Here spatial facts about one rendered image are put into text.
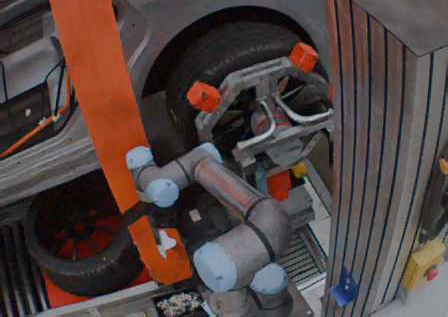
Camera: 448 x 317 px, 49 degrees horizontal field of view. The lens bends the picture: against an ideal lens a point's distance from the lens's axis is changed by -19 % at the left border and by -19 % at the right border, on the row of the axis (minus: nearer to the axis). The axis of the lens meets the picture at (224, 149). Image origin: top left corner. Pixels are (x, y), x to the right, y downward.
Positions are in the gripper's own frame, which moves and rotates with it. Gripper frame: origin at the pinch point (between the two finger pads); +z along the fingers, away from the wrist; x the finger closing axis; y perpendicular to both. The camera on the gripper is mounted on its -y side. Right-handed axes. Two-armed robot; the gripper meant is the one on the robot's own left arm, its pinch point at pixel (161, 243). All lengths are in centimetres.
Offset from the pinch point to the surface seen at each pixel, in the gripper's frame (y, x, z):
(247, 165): 32.0, 28.6, -0.9
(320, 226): 65, 71, 80
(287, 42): 58, 64, -27
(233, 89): 33, 48, -20
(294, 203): 53, 76, 64
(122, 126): -0.8, 5.5, -41.3
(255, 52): 44, 58, -28
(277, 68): 50, 52, -22
